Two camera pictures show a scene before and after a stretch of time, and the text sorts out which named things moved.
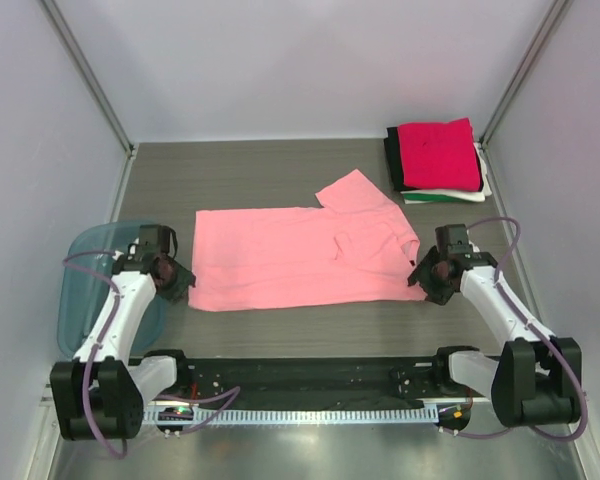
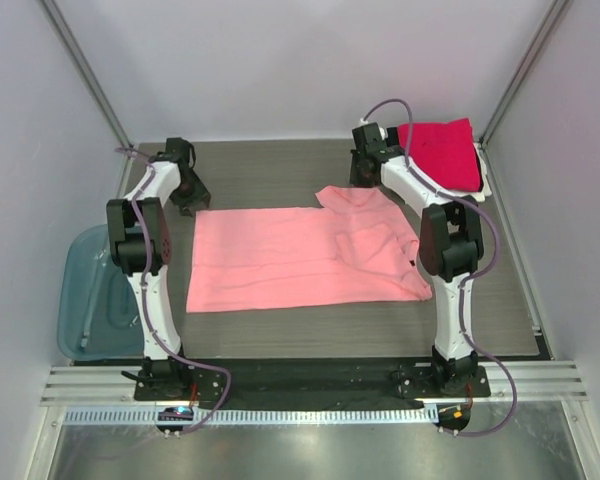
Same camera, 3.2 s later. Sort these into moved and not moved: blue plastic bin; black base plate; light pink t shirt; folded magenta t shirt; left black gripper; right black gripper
Moved: left black gripper; right black gripper
Not moved: folded magenta t shirt; black base plate; light pink t shirt; blue plastic bin
